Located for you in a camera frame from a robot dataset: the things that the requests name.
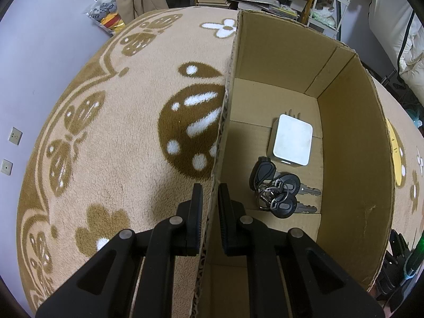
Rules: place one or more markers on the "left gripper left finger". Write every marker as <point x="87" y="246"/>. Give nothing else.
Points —
<point x="132" y="275"/>

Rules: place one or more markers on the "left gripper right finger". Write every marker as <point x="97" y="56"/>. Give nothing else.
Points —
<point x="288" y="273"/>

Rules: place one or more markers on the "black key bunch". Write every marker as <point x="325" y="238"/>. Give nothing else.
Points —
<point x="276" y="192"/>

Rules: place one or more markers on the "cardboard box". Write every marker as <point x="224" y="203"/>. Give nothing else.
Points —
<point x="278" y="65"/>

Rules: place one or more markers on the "white cube charger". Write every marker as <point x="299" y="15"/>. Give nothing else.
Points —
<point x="290" y="140"/>

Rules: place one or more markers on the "beige patterned blanket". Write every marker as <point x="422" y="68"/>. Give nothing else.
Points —
<point x="137" y="127"/>

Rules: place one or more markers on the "yellow round disc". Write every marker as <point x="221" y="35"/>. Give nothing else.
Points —
<point x="398" y="155"/>

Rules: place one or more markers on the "white rolling cart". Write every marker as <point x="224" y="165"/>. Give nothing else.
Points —
<point x="326" y="16"/>

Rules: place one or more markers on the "plush toy bag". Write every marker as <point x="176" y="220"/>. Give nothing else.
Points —
<point x="104" y="14"/>

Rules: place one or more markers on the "cream padded chair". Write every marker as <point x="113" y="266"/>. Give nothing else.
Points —
<point x="400" y="33"/>

